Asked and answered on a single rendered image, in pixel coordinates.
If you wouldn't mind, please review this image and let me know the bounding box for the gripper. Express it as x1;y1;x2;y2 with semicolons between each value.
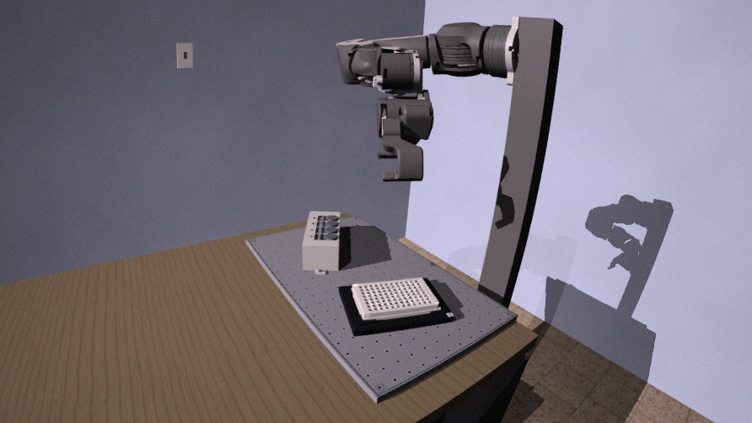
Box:
376;61;434;182

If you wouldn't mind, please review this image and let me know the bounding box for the white push button panel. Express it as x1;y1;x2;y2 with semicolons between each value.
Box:
302;211;340;275

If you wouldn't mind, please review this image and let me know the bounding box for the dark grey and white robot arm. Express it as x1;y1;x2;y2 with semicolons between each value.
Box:
336;16;519;96

